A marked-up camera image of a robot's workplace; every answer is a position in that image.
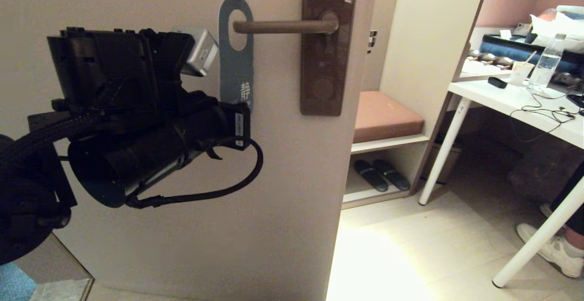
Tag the clear plastic water bottle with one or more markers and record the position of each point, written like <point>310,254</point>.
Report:
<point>545,68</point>

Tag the brown seat cushion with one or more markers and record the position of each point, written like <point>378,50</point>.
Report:
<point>388,116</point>

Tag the do-not-disturb door hanger sign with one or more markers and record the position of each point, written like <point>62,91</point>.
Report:
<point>235,73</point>

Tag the white plastic bag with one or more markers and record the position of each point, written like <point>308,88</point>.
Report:
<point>559,25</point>

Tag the dark blue bag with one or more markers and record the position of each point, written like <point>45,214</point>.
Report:
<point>506,48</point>

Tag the brown door lock plate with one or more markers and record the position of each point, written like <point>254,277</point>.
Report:
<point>326,73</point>

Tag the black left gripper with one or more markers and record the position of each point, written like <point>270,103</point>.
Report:
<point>230,125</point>

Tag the dark grey slipper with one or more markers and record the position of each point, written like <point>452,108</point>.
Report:
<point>370,175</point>
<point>393,173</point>

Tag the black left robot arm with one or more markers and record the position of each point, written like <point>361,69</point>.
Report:
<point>127,86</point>

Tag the beige door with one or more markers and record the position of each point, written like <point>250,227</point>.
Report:
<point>182,246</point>

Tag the white sneaker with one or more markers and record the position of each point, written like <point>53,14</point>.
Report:
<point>554,253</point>
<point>546,209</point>

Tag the grey plastic bag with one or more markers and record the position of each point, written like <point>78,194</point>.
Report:
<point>538,173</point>

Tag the small black case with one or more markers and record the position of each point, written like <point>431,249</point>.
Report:
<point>497,82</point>

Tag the beige waste bin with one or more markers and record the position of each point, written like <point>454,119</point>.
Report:
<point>445,164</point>

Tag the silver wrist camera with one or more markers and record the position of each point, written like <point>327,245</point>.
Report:
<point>200,52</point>

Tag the leg in black trousers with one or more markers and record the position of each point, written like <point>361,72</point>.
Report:
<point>575,200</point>

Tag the cream bench cabinet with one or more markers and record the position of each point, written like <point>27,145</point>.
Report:
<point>433,41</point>

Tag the white paper cup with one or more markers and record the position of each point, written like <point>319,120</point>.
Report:
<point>520,74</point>

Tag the white table with round legs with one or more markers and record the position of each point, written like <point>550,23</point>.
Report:
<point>502,100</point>

